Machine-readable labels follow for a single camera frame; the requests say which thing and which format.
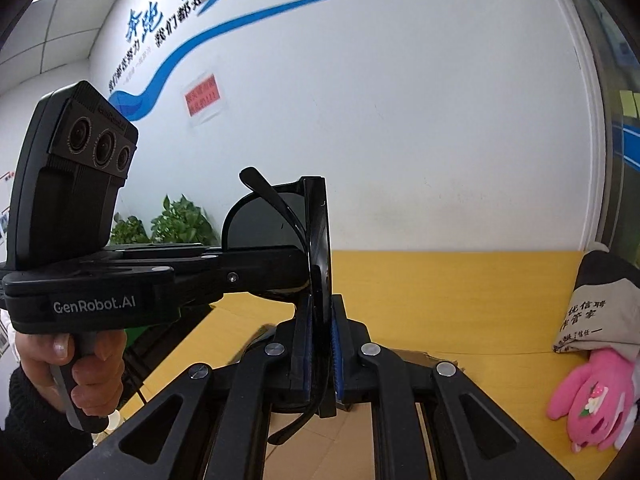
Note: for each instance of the black sunglasses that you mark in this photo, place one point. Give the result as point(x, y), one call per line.
point(320, 220)

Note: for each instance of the person's left hand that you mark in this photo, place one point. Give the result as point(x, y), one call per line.
point(100, 370)

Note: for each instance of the blue wave wall decal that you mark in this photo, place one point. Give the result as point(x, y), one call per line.
point(165, 72)

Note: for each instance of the yellow sticky notes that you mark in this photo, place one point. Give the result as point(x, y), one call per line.
point(631, 102)

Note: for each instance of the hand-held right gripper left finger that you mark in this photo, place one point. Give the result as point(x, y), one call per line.
point(307, 345)

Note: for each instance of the pink plush toy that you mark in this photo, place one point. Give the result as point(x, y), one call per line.
point(590, 385)

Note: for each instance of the brown cardboard box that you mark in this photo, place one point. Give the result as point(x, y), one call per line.
point(345, 440)

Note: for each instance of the small green potted plant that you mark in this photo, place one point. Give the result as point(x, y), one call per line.
point(129, 232)

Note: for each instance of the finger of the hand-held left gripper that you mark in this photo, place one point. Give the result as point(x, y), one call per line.
point(165, 250)
point(260, 270)

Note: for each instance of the red wall notice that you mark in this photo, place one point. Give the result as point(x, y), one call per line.
point(202, 95)

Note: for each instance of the large green potted plant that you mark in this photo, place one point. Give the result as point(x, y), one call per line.
point(182, 222)

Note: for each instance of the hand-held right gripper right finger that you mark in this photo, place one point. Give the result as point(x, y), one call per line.
point(336, 355)

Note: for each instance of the printed cloth bag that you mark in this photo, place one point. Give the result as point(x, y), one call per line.
point(600, 300)

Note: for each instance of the glass partition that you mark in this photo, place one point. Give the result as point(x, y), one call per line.
point(615, 170)

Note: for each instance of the green board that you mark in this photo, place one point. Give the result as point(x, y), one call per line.
point(136, 336)

